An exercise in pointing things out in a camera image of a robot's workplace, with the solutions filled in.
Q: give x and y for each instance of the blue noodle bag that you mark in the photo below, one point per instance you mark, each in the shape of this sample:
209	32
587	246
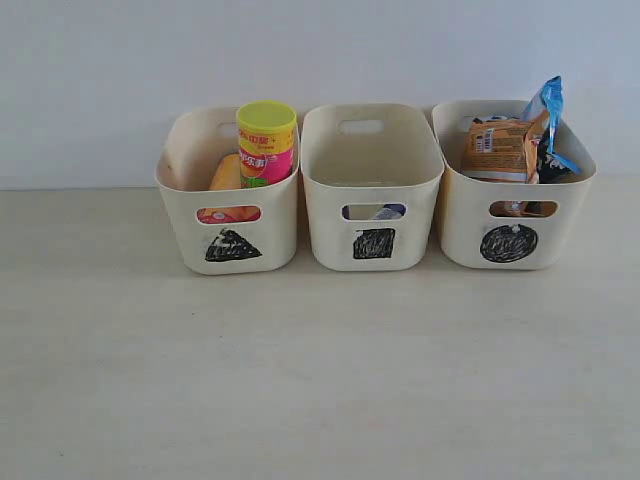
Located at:
552	167

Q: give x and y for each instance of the yellow chips can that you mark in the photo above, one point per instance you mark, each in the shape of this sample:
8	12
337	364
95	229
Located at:
227	177

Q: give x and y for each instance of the left cream bin, triangle mark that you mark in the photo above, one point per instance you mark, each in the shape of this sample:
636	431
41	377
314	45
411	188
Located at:
196	143

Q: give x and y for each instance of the middle cream bin, square mark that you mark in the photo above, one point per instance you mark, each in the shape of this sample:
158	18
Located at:
355	158

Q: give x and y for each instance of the white blue milk carton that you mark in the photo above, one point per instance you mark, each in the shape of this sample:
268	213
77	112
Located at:
389	212

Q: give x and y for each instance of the right cream bin, circle mark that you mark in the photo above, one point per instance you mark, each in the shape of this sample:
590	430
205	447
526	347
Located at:
469	233

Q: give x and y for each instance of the pink Lays chips can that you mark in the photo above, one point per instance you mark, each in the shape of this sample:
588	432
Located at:
266	139

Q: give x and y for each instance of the orange noodle bag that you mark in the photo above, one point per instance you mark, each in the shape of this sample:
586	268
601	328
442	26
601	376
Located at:
504	149

